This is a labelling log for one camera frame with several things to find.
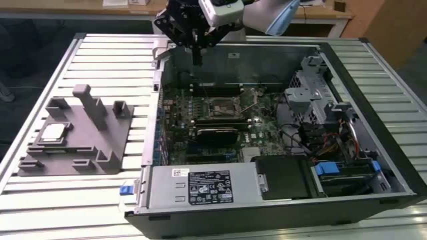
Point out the black open PC case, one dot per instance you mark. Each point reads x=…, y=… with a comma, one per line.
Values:
x=234, y=222

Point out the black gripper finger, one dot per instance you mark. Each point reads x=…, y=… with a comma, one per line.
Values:
x=170, y=30
x=211, y=37

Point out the green motherboard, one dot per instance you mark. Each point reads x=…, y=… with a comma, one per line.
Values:
x=270, y=130

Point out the small black graphics card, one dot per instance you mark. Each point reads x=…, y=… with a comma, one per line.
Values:
x=216, y=137

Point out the grey metal drive cage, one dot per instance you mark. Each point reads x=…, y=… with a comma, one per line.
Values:
x=300, y=97

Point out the RAM slot black latches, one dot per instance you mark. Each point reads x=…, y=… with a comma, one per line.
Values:
x=216, y=87
x=220, y=120
x=216, y=94
x=220, y=123
x=244, y=128

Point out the silver CPU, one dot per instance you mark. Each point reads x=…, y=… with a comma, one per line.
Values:
x=54, y=132

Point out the wooden desk white legs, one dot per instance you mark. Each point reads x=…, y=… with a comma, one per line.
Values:
x=116, y=11

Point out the white paper box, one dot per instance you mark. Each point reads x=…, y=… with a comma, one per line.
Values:
x=115, y=3
x=140, y=2

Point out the wooden cabinet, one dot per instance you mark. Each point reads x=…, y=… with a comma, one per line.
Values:
x=394, y=30

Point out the grey plastic parts rack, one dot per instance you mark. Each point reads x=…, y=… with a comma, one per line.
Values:
x=83, y=140

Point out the silver chipset heatsink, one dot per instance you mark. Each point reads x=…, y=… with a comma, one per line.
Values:
x=251, y=152

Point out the grey case hinge bracket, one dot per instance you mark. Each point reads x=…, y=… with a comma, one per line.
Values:
x=159, y=50

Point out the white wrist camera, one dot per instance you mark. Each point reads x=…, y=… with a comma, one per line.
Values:
x=223, y=12

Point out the black plastic shroud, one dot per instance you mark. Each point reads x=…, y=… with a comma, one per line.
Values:
x=283, y=177

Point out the small brown box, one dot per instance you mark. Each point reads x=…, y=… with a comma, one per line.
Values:
x=339, y=6

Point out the hard disk in blue carrier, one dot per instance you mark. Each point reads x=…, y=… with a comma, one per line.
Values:
x=326, y=168

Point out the blue release latch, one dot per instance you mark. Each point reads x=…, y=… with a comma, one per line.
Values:
x=126, y=190

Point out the silver power supply unit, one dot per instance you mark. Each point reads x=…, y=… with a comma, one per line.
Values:
x=163, y=190

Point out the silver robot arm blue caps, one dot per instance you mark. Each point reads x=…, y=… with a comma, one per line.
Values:
x=256, y=17

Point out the green RAM stick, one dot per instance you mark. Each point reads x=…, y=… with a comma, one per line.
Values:
x=67, y=150

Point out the CPU socket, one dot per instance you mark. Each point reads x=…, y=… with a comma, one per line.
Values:
x=220, y=106

